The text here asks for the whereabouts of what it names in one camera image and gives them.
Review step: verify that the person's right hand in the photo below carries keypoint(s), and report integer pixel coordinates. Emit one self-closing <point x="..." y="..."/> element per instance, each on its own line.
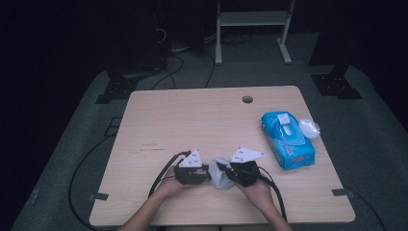
<point x="260" y="195"/>

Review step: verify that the black stand base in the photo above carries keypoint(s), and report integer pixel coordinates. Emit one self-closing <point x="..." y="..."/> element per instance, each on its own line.
<point x="335" y="86"/>
<point x="117" y="91"/>

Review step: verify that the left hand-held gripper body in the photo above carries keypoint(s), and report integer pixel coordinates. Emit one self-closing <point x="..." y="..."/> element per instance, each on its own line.
<point x="187" y="174"/>

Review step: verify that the black tape floor outline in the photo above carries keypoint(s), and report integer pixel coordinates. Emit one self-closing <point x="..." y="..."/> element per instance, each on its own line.
<point x="108" y="126"/>

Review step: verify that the white metal stand frame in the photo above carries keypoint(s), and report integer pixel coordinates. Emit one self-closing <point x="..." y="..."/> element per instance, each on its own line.
<point x="253" y="18"/>

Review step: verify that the white wet wipe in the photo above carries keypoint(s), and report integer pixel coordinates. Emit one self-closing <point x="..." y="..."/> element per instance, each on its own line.
<point x="219" y="181"/>

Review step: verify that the grey tape strip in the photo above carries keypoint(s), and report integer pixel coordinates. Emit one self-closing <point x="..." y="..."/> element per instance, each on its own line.
<point x="342" y="192"/>
<point x="97" y="196"/>

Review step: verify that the dark equipment cabinet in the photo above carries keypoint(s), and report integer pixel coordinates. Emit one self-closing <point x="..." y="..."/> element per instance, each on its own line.
<point x="134" y="38"/>

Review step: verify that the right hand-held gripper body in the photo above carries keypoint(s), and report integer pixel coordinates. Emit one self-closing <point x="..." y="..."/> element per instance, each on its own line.
<point x="245" y="173"/>

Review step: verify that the blue wet wipes pack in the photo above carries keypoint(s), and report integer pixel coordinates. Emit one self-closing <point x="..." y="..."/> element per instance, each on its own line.
<point x="296" y="150"/>

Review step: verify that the person's left hand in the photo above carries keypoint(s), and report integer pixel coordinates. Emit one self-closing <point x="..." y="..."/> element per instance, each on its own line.
<point x="168" y="189"/>

